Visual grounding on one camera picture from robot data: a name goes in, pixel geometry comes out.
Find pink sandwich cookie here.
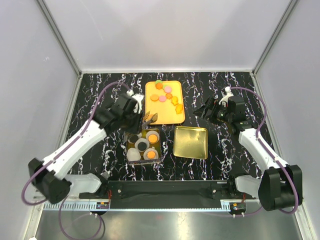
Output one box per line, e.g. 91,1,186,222
164,86,172,94
158,95,167,103

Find pink sandwich cookie lower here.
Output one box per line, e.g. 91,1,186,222
158,95,167,103

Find decorated cookie tin box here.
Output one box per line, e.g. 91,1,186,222
125,128,162,166

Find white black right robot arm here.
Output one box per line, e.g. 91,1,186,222
193,96,303,214

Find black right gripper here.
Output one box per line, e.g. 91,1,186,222
192,97,233,126

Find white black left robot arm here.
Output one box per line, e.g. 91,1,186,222
28,93,145,204

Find pink sandwich cookie upper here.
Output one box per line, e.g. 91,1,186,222
164,86,172,94

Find yellow fish cookie upper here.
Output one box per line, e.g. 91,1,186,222
171,96,179,106

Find orange flower sandwich cookie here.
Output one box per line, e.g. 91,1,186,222
146,151,156,159

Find yellow fish cookie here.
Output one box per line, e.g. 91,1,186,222
175,104,184,114
171,96,179,106

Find gold tin lid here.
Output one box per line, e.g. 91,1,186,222
173,126,208,160

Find yellow plastic tray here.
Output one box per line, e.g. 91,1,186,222
144,80,186,125

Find orange star cookie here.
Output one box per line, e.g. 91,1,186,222
165,93,173,99

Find yellow fish cookie lower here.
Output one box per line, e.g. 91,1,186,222
175,104,184,114

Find white paper cup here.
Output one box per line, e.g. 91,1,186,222
145,130,160,144
134,137,150,152
143,148,159,160
126,148,141,162
127,133,142,144

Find metal tongs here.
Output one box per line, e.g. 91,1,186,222
141,112,158,129

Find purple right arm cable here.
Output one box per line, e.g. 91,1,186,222
229,86,300,215

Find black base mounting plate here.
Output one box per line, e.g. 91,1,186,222
79,180,243,211

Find tan round biscuit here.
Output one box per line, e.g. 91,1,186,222
150,94,159,102
148,134,159,144

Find aluminium frame rail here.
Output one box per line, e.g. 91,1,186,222
32,190,110,212

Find orange swirl cookie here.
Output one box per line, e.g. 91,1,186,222
155,83,163,89

